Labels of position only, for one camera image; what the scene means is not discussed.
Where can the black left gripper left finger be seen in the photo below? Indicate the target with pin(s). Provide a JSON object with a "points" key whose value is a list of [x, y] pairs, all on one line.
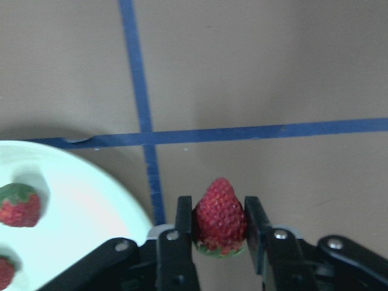
{"points": [[175, 269]]}

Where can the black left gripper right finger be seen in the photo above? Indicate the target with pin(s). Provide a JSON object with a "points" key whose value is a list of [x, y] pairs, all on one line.
{"points": [[275, 252]]}

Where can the red strawberry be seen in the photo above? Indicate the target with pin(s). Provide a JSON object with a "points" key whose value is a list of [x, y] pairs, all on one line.
{"points": [[7, 272], [219, 221]]}

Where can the strawberry plate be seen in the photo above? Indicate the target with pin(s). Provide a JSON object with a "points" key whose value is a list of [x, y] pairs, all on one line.
{"points": [[20, 205]]}

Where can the pale green plate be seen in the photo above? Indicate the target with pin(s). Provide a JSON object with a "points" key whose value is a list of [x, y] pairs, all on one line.
{"points": [[82, 207]]}

